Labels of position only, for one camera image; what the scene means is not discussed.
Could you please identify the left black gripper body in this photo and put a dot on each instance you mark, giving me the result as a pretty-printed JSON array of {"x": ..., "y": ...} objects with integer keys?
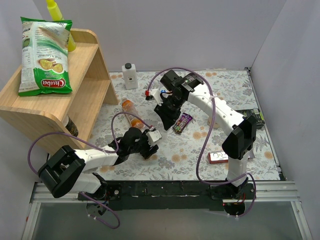
[{"x": 144, "y": 146}]

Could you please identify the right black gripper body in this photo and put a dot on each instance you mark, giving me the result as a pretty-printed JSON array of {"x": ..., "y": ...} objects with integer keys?
[{"x": 168, "y": 110}]

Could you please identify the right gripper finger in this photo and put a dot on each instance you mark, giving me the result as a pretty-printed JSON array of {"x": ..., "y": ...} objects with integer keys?
[
  {"x": 161, "y": 111},
  {"x": 169, "y": 118}
]

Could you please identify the clear bottle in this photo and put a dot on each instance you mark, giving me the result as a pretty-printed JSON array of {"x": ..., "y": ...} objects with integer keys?
[{"x": 164, "y": 135}]

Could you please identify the orange soda bottle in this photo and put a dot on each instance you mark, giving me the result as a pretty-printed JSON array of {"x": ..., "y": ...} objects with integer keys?
[{"x": 129, "y": 107}]

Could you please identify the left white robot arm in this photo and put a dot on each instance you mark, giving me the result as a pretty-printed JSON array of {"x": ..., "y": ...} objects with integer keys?
[{"x": 77, "y": 169}]

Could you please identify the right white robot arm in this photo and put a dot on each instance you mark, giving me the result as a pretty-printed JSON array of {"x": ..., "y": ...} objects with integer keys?
[{"x": 240, "y": 130}]

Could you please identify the white square bottle black cap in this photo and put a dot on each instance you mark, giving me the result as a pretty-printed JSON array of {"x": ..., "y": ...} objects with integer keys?
[{"x": 130, "y": 76}]

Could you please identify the purple candy bar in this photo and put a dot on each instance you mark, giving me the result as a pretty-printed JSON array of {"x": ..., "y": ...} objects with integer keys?
[{"x": 182, "y": 123}]

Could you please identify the floral table mat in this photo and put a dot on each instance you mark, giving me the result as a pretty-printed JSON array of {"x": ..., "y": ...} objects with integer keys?
[{"x": 177, "y": 156}]

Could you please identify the red white toothpaste box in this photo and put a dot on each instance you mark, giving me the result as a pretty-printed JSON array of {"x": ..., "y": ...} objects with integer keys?
[{"x": 217, "y": 157}]

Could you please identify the wooden shelf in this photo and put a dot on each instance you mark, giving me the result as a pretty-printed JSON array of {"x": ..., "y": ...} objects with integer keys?
[{"x": 91, "y": 87}]

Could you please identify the dark jar under shelf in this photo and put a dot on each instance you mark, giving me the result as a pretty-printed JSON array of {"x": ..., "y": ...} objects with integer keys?
[{"x": 70, "y": 126}]

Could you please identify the green chips bag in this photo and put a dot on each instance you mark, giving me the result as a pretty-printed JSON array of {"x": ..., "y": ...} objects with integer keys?
[{"x": 44, "y": 59}]

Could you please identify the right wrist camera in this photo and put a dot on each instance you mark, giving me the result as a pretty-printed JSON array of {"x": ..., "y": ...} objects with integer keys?
[{"x": 154, "y": 94}]

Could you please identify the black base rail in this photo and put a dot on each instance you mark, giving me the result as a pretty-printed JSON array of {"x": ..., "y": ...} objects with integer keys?
[{"x": 177, "y": 195}]

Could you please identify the aluminium frame rail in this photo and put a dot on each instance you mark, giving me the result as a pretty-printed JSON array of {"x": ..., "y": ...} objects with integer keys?
[{"x": 274, "y": 213}]

